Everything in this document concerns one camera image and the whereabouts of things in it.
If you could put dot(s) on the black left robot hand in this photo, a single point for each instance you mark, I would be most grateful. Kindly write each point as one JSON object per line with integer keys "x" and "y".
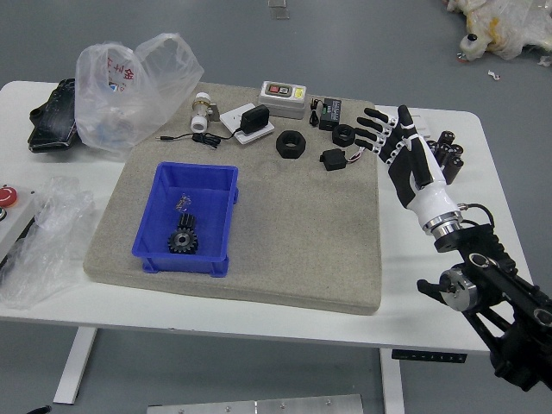
{"x": 43, "y": 408}

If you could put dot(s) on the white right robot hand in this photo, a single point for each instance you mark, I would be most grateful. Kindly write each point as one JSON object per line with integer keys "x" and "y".
{"x": 414, "y": 172}

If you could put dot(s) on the big black gear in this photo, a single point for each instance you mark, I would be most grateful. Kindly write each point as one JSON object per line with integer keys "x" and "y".
{"x": 183, "y": 242}

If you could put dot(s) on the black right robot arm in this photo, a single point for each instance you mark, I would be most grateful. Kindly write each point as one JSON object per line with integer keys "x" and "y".
{"x": 496, "y": 276}

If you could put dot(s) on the small black hex nut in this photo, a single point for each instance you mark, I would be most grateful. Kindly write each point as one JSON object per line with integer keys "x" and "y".
{"x": 343, "y": 134}

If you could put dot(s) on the big black hex nut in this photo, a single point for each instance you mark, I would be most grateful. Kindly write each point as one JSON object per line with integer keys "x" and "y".
{"x": 290, "y": 144}

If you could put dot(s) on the grey emergency stop box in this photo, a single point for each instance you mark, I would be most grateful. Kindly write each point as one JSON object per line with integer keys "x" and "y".
{"x": 15, "y": 220}

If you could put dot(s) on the blue plastic box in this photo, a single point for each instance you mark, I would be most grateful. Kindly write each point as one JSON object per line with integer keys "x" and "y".
{"x": 185, "y": 194}

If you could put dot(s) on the black module with green terminal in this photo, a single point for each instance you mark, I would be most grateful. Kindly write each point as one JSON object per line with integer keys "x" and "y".
{"x": 331, "y": 113}

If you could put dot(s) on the white paper scrap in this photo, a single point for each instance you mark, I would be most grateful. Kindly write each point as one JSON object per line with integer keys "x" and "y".
{"x": 494, "y": 75}

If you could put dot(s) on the grey-brown mat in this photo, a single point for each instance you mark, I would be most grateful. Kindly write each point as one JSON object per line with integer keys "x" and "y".
{"x": 280, "y": 241}

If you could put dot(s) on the clear plastic bag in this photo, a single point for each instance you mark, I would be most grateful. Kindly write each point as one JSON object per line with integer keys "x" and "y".
{"x": 47, "y": 241}

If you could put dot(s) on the black power adapter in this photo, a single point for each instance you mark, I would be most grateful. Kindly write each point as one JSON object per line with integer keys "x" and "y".
{"x": 255, "y": 118}

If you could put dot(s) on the black table control panel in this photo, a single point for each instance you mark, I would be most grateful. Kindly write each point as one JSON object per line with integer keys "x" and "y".
{"x": 427, "y": 356}

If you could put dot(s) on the white table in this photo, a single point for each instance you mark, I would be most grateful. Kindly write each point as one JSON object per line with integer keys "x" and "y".
{"x": 215, "y": 317}

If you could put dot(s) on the clear plastic piece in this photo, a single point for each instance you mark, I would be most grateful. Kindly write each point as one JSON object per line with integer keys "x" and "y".
{"x": 279, "y": 8}

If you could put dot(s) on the white and brass valve fitting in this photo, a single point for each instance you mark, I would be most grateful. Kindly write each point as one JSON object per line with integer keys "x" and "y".
{"x": 200, "y": 113}

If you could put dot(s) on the small clear plastic item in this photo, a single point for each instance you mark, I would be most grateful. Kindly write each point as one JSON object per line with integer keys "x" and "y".
{"x": 183, "y": 202}

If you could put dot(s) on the black pouch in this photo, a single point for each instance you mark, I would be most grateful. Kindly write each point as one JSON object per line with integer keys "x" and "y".
{"x": 49, "y": 118}

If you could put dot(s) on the white plastic bag red print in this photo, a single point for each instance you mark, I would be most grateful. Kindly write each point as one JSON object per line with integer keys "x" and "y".
{"x": 108, "y": 103}

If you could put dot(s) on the white wall switch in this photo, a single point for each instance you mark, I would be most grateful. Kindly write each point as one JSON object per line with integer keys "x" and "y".
{"x": 422, "y": 125}

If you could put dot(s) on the white push-button switch box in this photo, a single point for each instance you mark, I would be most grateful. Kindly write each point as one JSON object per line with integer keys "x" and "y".
{"x": 283, "y": 101}

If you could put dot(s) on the white wall socket plate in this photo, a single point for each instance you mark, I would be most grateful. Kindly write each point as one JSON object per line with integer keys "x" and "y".
{"x": 230, "y": 118}

